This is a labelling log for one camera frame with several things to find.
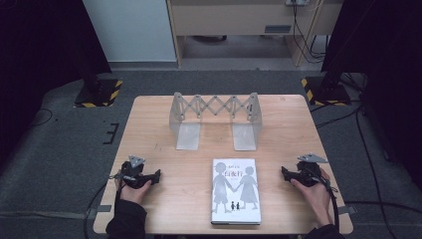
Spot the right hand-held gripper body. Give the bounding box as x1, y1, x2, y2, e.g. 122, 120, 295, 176
294, 152, 329, 187

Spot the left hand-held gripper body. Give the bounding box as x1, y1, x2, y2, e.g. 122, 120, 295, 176
119, 154, 152, 190

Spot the white book with grey figures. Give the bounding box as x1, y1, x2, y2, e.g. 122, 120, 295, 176
210, 157, 263, 226

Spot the grey metal expandable book rack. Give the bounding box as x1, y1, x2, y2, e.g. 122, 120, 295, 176
168, 92, 264, 152

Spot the person's left hand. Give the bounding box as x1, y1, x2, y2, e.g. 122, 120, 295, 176
113, 169, 152, 204

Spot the person's right hand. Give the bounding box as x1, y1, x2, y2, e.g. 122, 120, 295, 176
291, 167, 334, 229

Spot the striped black stand base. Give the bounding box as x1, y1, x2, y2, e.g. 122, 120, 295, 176
74, 78, 124, 109
301, 76, 352, 108

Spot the black curtain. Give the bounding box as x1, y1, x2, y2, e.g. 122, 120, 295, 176
0, 0, 112, 170
320, 0, 422, 182

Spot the white panel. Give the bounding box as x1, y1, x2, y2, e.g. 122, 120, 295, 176
82, 0, 178, 64

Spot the light wooden desk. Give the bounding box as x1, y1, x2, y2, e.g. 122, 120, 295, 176
165, 0, 344, 69

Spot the right hand-held gripper black cable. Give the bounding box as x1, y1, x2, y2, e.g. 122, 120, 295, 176
312, 167, 340, 232

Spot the hand-held gripper black cable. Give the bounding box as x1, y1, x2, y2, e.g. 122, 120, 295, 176
83, 173, 128, 239
312, 167, 340, 232

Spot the left hand-held gripper black cable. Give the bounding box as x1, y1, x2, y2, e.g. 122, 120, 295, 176
83, 173, 128, 239

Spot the long black floor cable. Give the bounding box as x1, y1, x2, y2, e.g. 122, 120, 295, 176
354, 108, 392, 239

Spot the thin black floor cable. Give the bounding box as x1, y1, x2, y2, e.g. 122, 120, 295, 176
29, 108, 54, 127

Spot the bundle of black cables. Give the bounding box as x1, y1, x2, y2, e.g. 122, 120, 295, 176
291, 0, 329, 65

